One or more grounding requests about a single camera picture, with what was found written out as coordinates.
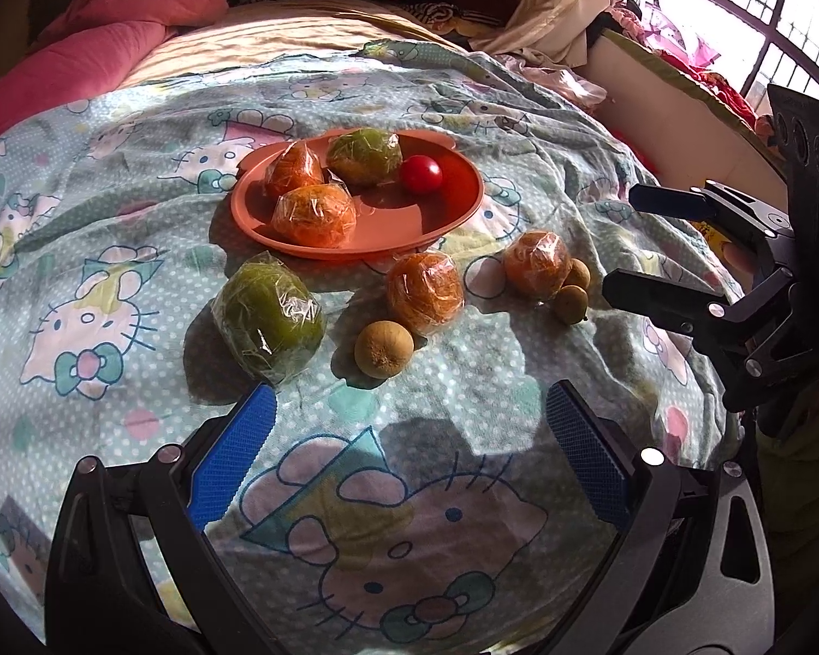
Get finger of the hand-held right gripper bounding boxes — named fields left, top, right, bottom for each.
left=629, top=181, right=797, bottom=247
left=602, top=269, right=797, bottom=364

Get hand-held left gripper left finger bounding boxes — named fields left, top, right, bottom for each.
left=44, top=383, right=278, bottom=655

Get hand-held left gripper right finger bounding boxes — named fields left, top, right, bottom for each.
left=539, top=380, right=776, bottom=655

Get plastic-wrapped orange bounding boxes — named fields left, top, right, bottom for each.
left=386, top=251, right=466, bottom=337
left=502, top=230, right=574, bottom=300
left=265, top=140, right=329, bottom=200
left=271, top=183, right=357, bottom=248

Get large green citrus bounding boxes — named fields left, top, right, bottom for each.
left=213, top=252, right=327, bottom=383

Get red tomato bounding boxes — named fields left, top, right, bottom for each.
left=400, top=154, right=444, bottom=194

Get terracotta plastic plate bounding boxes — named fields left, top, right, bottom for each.
left=230, top=128, right=484, bottom=261

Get small green citrus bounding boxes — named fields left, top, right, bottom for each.
left=325, top=128, right=403, bottom=187

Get person's right forearm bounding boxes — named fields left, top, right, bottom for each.
left=754, top=382, right=819, bottom=548

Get green trimmed mat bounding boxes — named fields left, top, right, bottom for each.
left=597, top=27, right=779, bottom=151

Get pink crumpled clothes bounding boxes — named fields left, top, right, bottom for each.
left=607, top=0, right=758, bottom=124

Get pink patterned cloth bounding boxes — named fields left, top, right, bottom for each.
left=512, top=58, right=610, bottom=108

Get cream curtain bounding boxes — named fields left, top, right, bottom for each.
left=474, top=0, right=636, bottom=70

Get black white striped garment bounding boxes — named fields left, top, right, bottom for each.
left=402, top=1, right=513, bottom=37

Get cartoon cat printed blanket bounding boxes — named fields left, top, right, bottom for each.
left=0, top=41, right=745, bottom=655

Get beige striped bed sheet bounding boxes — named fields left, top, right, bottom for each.
left=119, top=0, right=465, bottom=90

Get pink pillows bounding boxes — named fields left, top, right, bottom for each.
left=0, top=0, right=229, bottom=158

